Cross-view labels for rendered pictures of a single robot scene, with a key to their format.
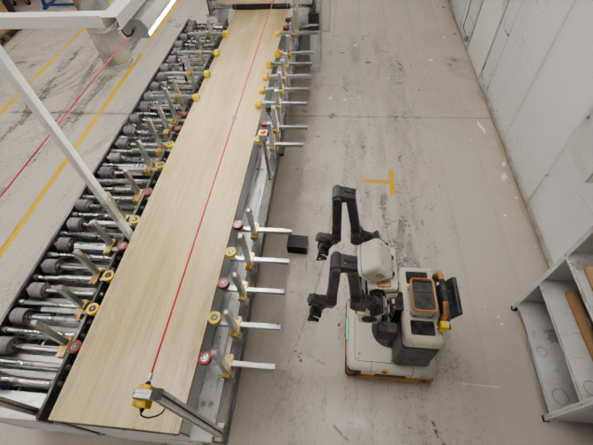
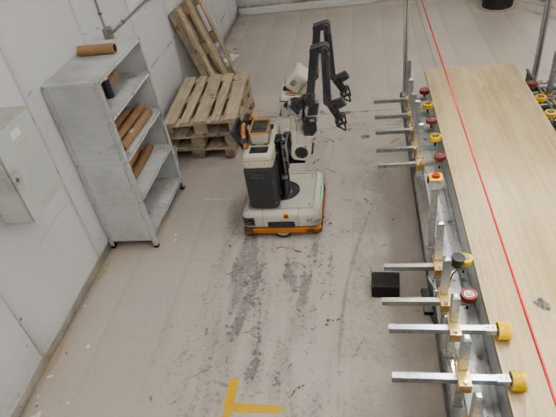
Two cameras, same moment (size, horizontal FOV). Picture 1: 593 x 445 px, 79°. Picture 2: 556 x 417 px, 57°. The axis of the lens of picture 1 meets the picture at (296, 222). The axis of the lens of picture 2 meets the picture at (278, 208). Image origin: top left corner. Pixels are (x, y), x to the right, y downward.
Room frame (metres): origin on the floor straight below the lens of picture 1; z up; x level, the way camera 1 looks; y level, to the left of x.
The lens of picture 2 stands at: (4.57, -0.55, 2.85)
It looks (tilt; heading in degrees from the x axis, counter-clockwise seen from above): 38 degrees down; 183
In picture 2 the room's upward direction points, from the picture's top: 9 degrees counter-clockwise
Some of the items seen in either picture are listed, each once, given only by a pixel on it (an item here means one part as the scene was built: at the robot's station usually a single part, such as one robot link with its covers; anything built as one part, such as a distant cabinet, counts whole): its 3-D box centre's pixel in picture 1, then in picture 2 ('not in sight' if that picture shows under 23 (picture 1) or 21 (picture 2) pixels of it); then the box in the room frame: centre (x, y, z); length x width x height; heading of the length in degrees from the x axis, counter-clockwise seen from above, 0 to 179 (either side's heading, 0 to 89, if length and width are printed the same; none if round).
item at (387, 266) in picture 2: (280, 144); (424, 266); (2.64, 0.09, 0.84); 0.43 x 0.03 x 0.04; 80
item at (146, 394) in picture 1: (188, 415); (410, 39); (0.35, 0.59, 1.20); 0.15 x 0.12 x 1.00; 170
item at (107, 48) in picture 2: not in sight; (97, 49); (0.62, -1.94, 1.59); 0.30 x 0.08 x 0.08; 80
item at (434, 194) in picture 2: (266, 159); (432, 218); (2.36, 0.21, 0.93); 0.05 x 0.05 x 0.45; 80
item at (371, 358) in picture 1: (387, 335); (285, 201); (0.99, -0.65, 0.16); 0.67 x 0.64 x 0.25; 80
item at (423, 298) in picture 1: (422, 297); (260, 131); (0.97, -0.77, 0.87); 0.23 x 0.15 x 0.11; 170
